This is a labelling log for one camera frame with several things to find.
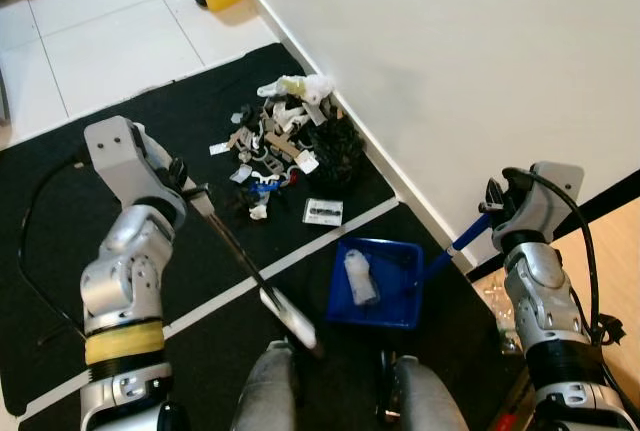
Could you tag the blue plastic dustpan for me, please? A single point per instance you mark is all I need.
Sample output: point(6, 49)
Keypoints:
point(395, 296)

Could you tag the crushed clear plastic bottle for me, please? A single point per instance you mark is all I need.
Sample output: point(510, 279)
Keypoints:
point(360, 279)

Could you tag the black and white hand broom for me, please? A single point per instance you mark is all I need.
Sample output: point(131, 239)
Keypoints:
point(290, 319)

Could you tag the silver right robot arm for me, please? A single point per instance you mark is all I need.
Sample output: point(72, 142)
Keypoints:
point(545, 301)

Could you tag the small white paper slip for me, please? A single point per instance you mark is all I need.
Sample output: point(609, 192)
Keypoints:
point(218, 148)

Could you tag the clear plastic packaging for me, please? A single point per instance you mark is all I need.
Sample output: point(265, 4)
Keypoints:
point(500, 306)

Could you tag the white tape strip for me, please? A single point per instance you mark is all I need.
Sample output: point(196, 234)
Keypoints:
point(210, 308)

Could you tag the white plastic bag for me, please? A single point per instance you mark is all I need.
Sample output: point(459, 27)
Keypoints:
point(310, 86)

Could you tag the grey robot right leg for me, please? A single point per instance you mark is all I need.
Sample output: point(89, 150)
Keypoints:
point(425, 401)

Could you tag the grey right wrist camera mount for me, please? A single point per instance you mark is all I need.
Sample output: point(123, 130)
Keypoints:
point(550, 196)

